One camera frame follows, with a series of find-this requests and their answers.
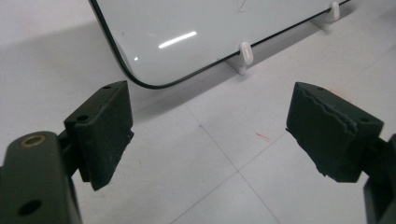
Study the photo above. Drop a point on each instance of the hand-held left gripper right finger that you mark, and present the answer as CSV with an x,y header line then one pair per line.
x,y
327,137

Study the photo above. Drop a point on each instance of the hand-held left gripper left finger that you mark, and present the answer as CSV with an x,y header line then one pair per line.
x,y
102,133

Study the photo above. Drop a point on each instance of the white whiteboard stand foot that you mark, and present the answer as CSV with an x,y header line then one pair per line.
x,y
330,14
244,57

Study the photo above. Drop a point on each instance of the white whiteboard with black edge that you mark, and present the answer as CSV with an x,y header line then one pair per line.
x,y
199,34

